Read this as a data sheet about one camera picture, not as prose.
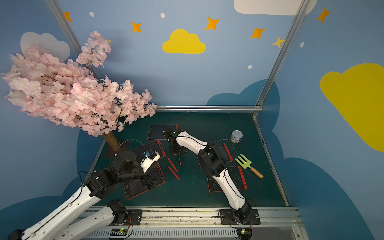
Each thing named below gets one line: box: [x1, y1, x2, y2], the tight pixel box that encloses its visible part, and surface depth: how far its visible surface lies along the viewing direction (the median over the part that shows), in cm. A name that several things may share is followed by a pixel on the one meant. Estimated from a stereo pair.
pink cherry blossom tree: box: [2, 30, 157, 153], surface depth 61 cm
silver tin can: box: [230, 130, 243, 144], surface depth 106 cm
